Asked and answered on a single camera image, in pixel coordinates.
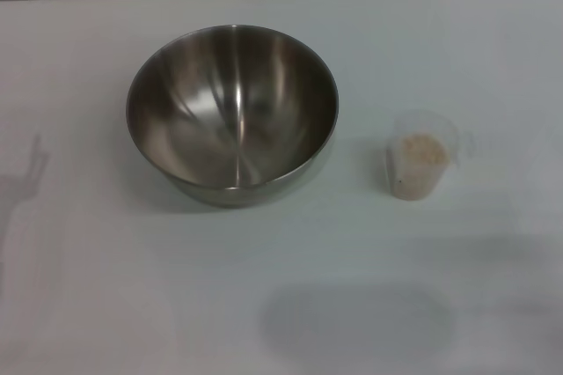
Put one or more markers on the stainless steel bowl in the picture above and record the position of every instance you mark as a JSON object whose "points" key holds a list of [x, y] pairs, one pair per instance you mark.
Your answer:
{"points": [[233, 119]]}

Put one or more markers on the clear plastic measuring cup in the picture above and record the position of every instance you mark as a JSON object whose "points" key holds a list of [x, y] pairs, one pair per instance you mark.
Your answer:
{"points": [[396, 172]]}

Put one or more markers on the white uncooked rice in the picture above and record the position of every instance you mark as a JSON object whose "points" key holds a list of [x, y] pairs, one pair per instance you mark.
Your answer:
{"points": [[420, 163]]}

